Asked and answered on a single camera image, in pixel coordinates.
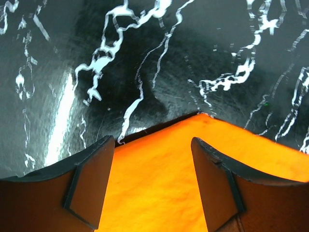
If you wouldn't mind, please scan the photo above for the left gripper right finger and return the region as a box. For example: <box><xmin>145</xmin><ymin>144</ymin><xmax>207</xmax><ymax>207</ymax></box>
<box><xmin>191</xmin><ymin>137</ymin><xmax>309</xmax><ymax>232</ymax></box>

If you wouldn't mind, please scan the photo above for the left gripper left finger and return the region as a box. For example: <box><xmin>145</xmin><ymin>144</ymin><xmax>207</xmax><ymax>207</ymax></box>
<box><xmin>0</xmin><ymin>136</ymin><xmax>115</xmax><ymax>232</ymax></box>

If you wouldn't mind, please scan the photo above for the orange t shirt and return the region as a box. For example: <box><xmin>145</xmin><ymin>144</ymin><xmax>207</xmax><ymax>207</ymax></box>
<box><xmin>99</xmin><ymin>114</ymin><xmax>309</xmax><ymax>232</ymax></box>

